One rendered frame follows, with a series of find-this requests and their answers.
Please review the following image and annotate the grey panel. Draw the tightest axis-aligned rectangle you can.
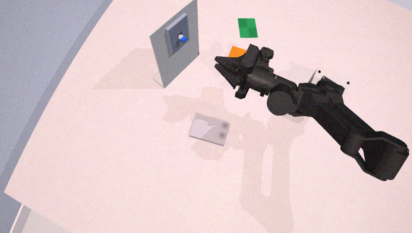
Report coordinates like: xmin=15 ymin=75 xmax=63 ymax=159
xmin=149 ymin=0 xmax=199 ymax=89

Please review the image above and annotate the green square mat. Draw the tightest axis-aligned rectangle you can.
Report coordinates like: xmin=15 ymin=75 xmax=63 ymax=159
xmin=238 ymin=18 xmax=258 ymax=38

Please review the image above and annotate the orange flat square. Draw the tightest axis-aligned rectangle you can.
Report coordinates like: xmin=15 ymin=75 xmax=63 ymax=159
xmin=228 ymin=46 xmax=247 ymax=57

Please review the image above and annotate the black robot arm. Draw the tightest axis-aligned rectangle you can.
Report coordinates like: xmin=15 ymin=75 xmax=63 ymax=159
xmin=267 ymin=75 xmax=409 ymax=181

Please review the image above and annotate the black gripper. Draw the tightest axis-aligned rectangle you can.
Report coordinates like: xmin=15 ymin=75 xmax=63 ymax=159
xmin=215 ymin=44 xmax=277 ymax=99

